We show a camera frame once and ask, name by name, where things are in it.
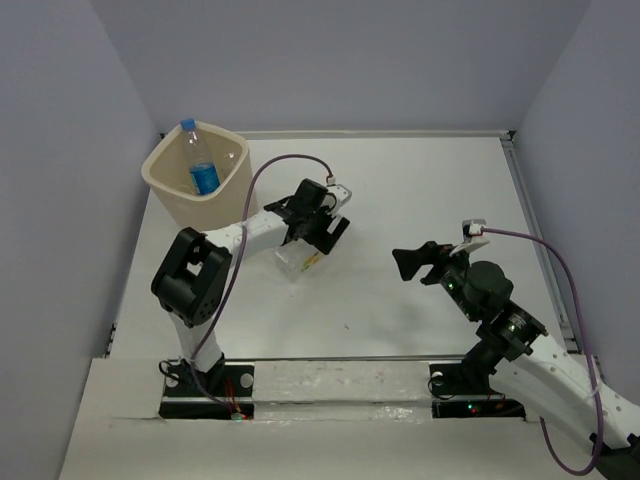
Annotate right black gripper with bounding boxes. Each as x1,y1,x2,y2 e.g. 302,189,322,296
392,239,479,322

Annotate square clear bottle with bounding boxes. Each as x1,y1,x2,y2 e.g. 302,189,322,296
274,245,325,282

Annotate blue label bottle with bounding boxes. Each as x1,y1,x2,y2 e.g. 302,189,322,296
180,118,220,196

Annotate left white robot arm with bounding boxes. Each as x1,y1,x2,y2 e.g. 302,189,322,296
151,179,352,395

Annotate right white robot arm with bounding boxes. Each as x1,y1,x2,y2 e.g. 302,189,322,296
392,241,639,455

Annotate cream plastic bin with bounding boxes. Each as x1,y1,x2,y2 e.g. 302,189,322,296
141,118,253,231

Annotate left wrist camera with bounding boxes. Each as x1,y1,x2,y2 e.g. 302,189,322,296
323,175,352,215

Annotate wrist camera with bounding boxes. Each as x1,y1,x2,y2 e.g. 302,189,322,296
449,219,490,257
323,175,352,215

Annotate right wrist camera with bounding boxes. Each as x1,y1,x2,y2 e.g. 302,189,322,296
449,219,490,257

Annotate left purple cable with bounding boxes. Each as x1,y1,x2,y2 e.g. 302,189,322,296
189,154,335,416

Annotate purple cable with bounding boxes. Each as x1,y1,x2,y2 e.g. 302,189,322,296
479,226,601,475
189,154,335,416

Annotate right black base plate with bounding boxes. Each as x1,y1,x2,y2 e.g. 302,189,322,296
427,363,526,419

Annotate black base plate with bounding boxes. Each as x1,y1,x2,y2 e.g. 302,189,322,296
427,363,526,419
158,360,255,421

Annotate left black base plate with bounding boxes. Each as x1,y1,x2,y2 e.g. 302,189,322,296
158,360,255,421

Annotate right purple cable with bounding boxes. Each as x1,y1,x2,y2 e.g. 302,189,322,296
479,226,601,475

